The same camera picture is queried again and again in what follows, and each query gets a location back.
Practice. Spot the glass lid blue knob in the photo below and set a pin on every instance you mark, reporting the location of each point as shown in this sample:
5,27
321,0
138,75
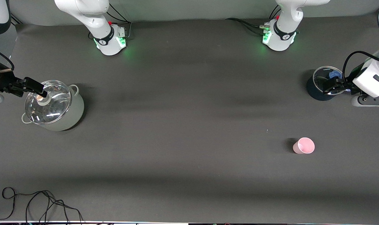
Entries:
320,78

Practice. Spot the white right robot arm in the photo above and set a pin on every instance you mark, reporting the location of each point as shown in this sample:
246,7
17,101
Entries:
83,12

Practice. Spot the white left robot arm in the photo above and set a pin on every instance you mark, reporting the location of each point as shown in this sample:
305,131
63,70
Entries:
283,37

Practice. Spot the pink plastic cup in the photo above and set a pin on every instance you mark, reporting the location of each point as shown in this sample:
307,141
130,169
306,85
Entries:
305,146

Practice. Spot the glass pot lid beige knob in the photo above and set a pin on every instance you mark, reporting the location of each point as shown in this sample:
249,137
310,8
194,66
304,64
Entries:
56,106

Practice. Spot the grey-green cooking pot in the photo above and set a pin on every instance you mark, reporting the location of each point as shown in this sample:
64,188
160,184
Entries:
74,112

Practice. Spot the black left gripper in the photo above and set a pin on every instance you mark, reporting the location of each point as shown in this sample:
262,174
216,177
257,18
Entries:
345,85

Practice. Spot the dark blue saucepan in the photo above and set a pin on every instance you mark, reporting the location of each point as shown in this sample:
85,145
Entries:
312,92

